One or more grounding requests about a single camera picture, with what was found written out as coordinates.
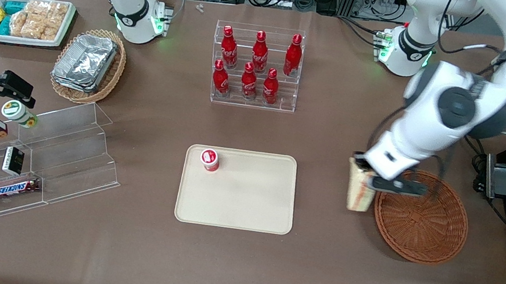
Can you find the black base cable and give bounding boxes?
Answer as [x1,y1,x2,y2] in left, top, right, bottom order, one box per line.
[333,16,386,49]

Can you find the black appliance cable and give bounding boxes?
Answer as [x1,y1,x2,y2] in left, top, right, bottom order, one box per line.
[462,138,506,226]

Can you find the aluminium foil tray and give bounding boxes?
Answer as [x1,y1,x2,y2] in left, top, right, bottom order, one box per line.
[49,30,120,97]

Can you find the small black packet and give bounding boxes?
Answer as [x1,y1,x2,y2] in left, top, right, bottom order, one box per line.
[0,146,27,178]

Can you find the teal snack pack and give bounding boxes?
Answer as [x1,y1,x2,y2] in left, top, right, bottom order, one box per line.
[3,0,28,18]
[0,15,14,37]

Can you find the dark left wrist camera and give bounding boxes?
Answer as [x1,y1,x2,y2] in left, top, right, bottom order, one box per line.
[370,175,428,199]

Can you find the red cola bottle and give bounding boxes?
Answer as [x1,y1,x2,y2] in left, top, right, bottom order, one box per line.
[249,30,272,74]
[217,25,243,70]
[282,33,305,78]
[238,61,262,101]
[210,59,233,96]
[260,67,283,105]

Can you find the clear acrylic stepped shelf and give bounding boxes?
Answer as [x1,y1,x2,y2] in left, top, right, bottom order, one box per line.
[0,88,133,253]

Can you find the clear rice cracker bag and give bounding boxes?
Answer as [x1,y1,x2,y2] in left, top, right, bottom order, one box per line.
[24,0,52,21]
[21,15,48,41]
[9,10,30,38]
[43,1,70,44]

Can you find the brown wicker basket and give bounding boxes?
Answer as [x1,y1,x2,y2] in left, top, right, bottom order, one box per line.
[366,164,477,270]

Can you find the light wicker basket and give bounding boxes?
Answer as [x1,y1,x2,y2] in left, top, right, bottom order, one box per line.
[46,22,131,110]

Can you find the triangle sandwich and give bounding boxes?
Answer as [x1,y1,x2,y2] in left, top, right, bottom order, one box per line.
[342,157,381,215]

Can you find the white plastic bin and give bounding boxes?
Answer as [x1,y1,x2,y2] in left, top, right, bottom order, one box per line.
[0,0,77,54]

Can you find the red lidded yogurt cup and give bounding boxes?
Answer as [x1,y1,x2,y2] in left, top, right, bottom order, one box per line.
[198,147,223,174]

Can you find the green sunflower lidded cup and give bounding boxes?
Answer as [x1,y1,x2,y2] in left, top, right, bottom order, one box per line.
[0,98,41,130]

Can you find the clear acrylic bottle rack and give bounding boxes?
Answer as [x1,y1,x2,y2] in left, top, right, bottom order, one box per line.
[204,18,308,115]

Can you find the Snickers chocolate bar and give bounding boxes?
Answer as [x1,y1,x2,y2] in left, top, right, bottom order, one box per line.
[0,173,43,206]

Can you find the beige plastic serving tray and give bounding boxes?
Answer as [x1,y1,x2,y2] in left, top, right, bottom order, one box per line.
[173,140,304,239]

